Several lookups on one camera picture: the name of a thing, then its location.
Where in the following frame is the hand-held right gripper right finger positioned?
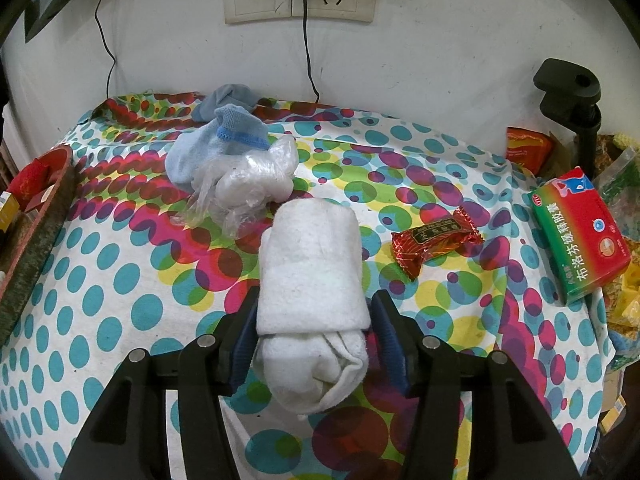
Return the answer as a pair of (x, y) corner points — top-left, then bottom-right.
(370, 290), (568, 480)

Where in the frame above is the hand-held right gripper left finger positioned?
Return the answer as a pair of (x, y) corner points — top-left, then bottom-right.
(59, 287), (261, 480)

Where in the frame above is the white sock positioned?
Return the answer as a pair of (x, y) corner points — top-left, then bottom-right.
(252, 199), (374, 422)

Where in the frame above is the red candy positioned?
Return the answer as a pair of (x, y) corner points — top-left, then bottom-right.
(391, 206), (485, 281)

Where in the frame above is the clear plastic bag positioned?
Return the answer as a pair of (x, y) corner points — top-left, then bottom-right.
(172, 135), (301, 239)

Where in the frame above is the light blue sock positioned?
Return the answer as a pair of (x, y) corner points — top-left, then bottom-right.
(165, 104), (271, 194)

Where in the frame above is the round red tray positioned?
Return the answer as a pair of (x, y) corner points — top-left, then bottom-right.
(0, 144), (79, 347)

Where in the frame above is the grey blue sock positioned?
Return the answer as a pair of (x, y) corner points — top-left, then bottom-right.
(194, 84), (261, 122)

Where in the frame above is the polka dot tablecloth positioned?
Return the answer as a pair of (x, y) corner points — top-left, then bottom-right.
(0, 91), (617, 480)

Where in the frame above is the green red medicine box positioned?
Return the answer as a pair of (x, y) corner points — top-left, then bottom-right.
(529, 166), (632, 306)

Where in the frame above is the yellow snack bag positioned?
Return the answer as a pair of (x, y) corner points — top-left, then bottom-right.
(602, 260), (640, 332)

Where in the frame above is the small yellow white box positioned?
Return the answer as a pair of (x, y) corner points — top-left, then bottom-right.
(600, 395), (629, 434)

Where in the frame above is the crumpled clear green bag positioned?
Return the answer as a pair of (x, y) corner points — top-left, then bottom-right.
(595, 145), (640, 241)

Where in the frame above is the black clamp stand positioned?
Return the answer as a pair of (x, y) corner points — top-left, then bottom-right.
(532, 58), (604, 181)

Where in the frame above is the black curved television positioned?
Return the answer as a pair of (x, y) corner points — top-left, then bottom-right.
(22, 0), (67, 44)

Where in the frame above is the black charger cable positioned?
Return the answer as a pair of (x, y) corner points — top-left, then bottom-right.
(300, 0), (321, 104)

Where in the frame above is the thin black television cable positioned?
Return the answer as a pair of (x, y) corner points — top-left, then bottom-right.
(92, 0), (117, 99)

